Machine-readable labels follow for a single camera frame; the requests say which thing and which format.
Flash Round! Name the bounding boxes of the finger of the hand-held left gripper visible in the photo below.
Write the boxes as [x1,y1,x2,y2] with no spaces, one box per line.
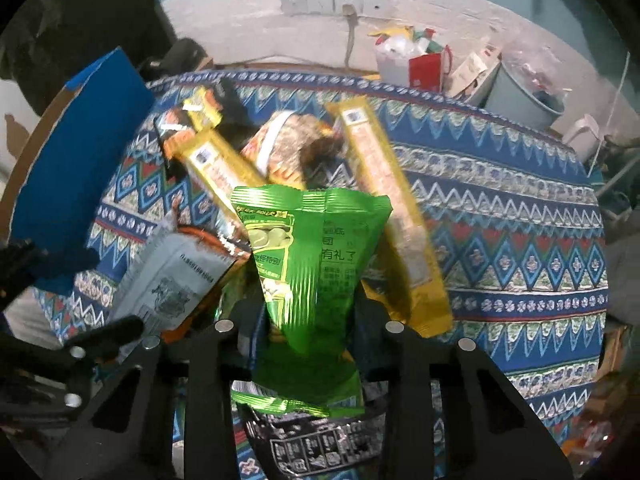
[0,314,147,368]
[0,240,100,312]

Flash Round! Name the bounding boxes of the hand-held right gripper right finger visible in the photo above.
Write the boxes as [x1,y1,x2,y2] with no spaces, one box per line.
[350,317,573,480]

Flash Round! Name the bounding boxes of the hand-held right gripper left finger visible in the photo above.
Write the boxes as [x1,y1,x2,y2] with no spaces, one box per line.
[50,317,266,480]

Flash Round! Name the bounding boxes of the grey and orange snack packet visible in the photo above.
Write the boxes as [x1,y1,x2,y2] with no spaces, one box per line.
[106,226,251,343]

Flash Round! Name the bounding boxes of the blue cardboard box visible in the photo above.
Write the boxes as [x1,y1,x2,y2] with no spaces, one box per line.
[0,46,157,297]

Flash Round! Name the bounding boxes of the green snack packet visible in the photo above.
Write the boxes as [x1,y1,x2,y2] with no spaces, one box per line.
[229,185,393,418]

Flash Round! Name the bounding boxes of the long yellow snack packet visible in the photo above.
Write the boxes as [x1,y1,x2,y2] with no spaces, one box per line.
[164,127,267,256]
[324,96,455,339]

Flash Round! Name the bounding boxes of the orange and black snack packet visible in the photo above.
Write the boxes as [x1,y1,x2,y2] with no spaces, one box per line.
[154,85,227,161]

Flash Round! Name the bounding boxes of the brown patterned snack packet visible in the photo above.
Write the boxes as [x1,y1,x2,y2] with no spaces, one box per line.
[239,110,351,195]

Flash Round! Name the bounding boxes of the black round device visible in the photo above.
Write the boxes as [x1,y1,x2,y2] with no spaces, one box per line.
[161,37,217,74]

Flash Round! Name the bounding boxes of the light blue trash bin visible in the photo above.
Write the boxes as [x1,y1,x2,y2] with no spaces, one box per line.
[481,55,572,132]

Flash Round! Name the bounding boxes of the white jug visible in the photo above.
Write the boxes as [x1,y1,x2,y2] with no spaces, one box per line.
[562,113,602,157]

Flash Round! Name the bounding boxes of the red paper bag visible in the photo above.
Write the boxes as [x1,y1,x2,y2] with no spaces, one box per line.
[407,45,454,94]

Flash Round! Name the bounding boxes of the beige paper bag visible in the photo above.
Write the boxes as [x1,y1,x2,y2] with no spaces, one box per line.
[446,44,504,102]

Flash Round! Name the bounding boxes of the white plastic bag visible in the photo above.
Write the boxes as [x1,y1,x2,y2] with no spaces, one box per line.
[374,27,446,87]

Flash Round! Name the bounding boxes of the yellow wrapper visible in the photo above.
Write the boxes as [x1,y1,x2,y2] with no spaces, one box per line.
[367,24,417,42]

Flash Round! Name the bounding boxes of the white cable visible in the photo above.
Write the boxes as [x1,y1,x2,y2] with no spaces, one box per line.
[586,50,632,181]

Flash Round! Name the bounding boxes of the grey power cable with plug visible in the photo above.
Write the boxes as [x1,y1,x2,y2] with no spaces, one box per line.
[342,4,360,69]

